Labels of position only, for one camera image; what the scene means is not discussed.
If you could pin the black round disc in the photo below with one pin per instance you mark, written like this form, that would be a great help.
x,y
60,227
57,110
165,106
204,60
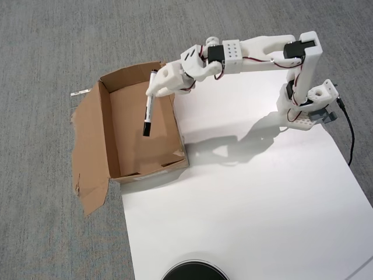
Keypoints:
x,y
195,271

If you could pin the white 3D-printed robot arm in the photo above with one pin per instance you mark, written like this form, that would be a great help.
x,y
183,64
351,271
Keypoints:
x,y
262,43

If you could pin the white paper strip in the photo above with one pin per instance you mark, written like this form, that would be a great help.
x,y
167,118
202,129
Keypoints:
x,y
80,93

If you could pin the grey table clamp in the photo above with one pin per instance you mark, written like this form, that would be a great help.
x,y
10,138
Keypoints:
x,y
320,115

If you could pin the white holed gripper finger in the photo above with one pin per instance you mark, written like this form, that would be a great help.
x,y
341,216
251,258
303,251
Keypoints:
x,y
169,78

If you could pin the white marker pen black cap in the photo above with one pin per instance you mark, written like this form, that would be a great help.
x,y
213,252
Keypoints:
x,y
149,113

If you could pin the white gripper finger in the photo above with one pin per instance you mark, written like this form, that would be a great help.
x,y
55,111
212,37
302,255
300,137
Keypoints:
x,y
182,89

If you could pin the open brown cardboard box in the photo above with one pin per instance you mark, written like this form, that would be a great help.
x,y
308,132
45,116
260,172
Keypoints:
x,y
128,146

